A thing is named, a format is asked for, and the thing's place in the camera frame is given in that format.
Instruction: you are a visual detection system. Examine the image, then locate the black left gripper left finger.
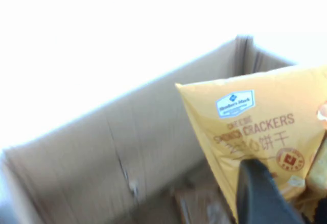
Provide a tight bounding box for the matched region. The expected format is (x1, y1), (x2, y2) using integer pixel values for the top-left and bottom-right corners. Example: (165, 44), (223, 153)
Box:
(236, 159), (306, 224)

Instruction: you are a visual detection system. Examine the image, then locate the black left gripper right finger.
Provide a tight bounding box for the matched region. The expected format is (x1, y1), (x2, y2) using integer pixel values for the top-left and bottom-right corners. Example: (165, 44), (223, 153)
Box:
(315, 199), (327, 224)

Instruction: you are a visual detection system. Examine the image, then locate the yellow cheese cracker packet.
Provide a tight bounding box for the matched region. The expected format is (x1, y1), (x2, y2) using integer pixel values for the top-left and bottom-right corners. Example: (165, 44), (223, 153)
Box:
(175, 64), (327, 224)

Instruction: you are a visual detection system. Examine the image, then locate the cardboard box with biscuit label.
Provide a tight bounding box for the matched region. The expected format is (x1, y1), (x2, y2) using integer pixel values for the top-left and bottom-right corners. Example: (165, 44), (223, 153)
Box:
(0, 33), (299, 224)

